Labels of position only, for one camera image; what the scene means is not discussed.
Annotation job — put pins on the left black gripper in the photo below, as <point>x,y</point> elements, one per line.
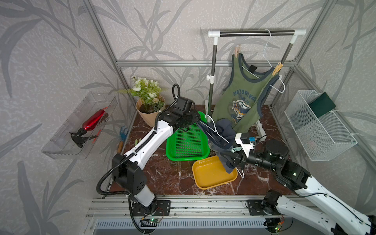
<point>196,117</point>

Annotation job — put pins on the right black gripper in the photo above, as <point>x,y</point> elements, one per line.
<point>241,160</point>

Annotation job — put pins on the navy blue tank top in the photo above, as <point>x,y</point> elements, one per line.
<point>223,138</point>

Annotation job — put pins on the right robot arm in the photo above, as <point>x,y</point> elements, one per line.
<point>334,216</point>

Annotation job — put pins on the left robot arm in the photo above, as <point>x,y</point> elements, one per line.
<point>127,170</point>

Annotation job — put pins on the olive green tank top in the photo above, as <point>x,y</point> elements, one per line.
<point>243,98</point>

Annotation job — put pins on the green perforated plastic basket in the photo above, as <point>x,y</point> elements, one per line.
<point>187,144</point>

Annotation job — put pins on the yellow plastic tray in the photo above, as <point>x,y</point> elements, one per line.
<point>210,173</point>

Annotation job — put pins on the white flower plant pot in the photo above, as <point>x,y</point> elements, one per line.
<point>150,102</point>

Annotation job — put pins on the metal clothes rack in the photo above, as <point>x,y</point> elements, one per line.
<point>216,34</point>

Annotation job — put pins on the red spray bottle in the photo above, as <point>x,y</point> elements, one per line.
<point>89,125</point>

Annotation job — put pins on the dark green cloth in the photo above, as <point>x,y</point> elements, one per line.
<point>322,105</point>

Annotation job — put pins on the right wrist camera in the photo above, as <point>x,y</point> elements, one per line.
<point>247,143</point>

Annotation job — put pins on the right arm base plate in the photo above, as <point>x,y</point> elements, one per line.
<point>255,207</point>

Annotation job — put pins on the white wire mesh basket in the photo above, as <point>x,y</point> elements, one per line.
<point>323,138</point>

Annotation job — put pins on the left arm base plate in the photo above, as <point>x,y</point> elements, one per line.
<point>157,208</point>

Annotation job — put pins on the clear acrylic wall shelf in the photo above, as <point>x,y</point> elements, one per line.
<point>61,145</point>

